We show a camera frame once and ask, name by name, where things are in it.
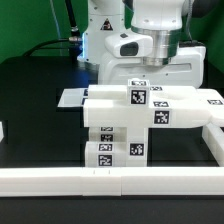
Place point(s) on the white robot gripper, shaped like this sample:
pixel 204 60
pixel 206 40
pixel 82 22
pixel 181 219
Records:
pixel 185 69

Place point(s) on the small white tagged cube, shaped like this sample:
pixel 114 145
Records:
pixel 138 92

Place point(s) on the white chair seat part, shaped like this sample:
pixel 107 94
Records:
pixel 137 147

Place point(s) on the white chair back frame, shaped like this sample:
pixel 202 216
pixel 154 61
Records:
pixel 168 107

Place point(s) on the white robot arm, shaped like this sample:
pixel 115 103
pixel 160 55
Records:
pixel 163 20

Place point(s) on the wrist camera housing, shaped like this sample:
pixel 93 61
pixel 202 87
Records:
pixel 129 45

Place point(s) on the white right obstacle wall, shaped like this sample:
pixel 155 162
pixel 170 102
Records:
pixel 214 139

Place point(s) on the white obstacle wall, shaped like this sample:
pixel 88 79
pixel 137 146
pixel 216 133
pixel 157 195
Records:
pixel 1 131
pixel 214 139
pixel 111 181

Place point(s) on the white front obstacle wall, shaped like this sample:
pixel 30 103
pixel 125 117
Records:
pixel 111 181

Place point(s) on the white marker base plate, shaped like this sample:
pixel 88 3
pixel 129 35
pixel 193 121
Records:
pixel 74 97

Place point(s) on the white left obstacle wall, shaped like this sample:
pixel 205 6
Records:
pixel 1 131

